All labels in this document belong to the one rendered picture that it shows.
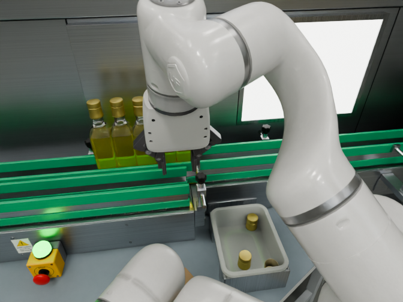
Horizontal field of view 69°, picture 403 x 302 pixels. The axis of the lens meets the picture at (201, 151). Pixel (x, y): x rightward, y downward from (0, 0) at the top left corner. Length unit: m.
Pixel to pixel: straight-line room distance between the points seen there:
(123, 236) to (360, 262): 0.71
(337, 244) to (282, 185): 0.07
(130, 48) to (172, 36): 0.59
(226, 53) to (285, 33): 0.08
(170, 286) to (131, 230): 0.40
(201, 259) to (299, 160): 0.66
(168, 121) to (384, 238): 0.28
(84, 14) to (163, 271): 0.65
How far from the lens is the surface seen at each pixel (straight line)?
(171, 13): 0.32
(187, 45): 0.27
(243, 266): 0.86
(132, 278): 0.50
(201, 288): 0.47
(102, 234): 0.91
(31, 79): 1.00
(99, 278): 0.92
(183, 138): 0.45
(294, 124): 0.33
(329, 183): 0.27
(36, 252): 0.90
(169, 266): 0.51
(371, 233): 0.30
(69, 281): 0.94
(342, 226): 0.29
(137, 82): 0.91
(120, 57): 0.89
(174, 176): 0.87
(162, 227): 0.88
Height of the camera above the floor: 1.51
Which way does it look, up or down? 36 degrees down
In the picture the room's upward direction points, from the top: straight up
